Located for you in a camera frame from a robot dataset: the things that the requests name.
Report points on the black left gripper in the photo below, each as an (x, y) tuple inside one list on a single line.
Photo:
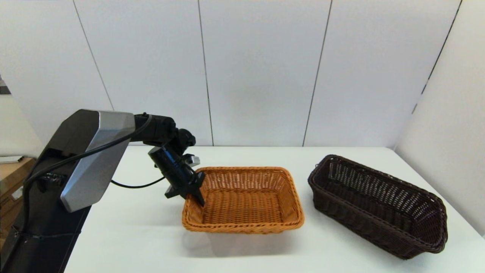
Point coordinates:
[(174, 170)]

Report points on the orange wicker basket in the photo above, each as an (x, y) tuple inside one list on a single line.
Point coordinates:
[(242, 204)]

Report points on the dark brown wicker basket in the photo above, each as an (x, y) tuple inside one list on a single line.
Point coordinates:
[(379, 204)]

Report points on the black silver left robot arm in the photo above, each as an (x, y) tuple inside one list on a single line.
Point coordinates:
[(94, 159)]

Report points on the plain brown cardboard box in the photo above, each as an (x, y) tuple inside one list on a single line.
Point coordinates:
[(13, 172)]

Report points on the labelled brown cardboard box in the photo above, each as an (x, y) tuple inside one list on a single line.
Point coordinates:
[(7, 223), (11, 197)]

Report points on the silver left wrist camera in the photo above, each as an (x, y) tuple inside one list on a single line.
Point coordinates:
[(194, 160)]

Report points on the grey wall fixture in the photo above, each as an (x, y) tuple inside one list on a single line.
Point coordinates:
[(3, 89)]

